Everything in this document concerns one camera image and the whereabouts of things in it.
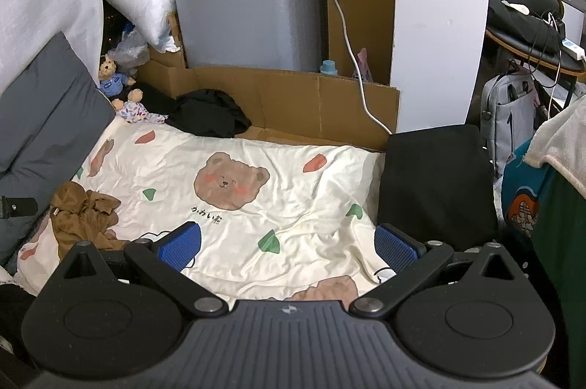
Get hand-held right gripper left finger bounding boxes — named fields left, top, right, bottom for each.
left=43, top=221, right=230, bottom=319

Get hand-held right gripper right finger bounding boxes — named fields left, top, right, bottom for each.
left=348, top=223, right=534, bottom=319

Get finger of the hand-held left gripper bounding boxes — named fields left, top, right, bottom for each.
left=0, top=195, right=38, bottom=220

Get black pants patterned side stripes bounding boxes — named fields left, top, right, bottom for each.
left=376, top=124, right=501, bottom=244

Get brown garment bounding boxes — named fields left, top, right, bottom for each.
left=48, top=180, right=123, bottom=253

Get grey pillow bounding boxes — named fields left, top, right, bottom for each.
left=0, top=31, right=116, bottom=267

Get bear printed blanket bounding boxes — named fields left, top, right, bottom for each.
left=16, top=121, right=398, bottom=304

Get crumpled black garment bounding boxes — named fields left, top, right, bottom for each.
left=164, top=89, right=253, bottom=139

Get doll in floral clothing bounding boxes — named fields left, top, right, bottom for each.
left=111, top=87, right=168, bottom=125

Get black cloth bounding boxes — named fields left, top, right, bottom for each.
left=132, top=82, right=178, bottom=116

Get teddy bear blue shirt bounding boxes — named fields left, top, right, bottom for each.
left=97, top=53, right=137, bottom=100

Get green cloth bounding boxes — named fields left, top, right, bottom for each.
left=530, top=162, right=586, bottom=374

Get grey backpack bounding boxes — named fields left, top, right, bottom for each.
left=480, top=68, right=544, bottom=178

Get low cardboard sheet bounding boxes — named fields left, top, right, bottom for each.
left=136, top=61, right=402, bottom=153

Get pink item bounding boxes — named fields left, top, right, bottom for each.
left=352, top=47, right=375, bottom=82

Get cardboard box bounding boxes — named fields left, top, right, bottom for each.
left=148, top=11, right=189, bottom=70

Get clear plastic bag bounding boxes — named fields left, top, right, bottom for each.
left=107, top=27, right=152, bottom=68

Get white fleece cloth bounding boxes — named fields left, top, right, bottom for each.
left=523, top=95, right=586, bottom=201

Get white pillow in plastic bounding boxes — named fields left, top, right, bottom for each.
left=99, top=0, right=185, bottom=54

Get white power strip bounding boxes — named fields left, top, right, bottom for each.
left=561, top=40, right=586, bottom=62

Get white cable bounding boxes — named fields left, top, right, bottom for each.
left=312, top=0, right=395, bottom=134

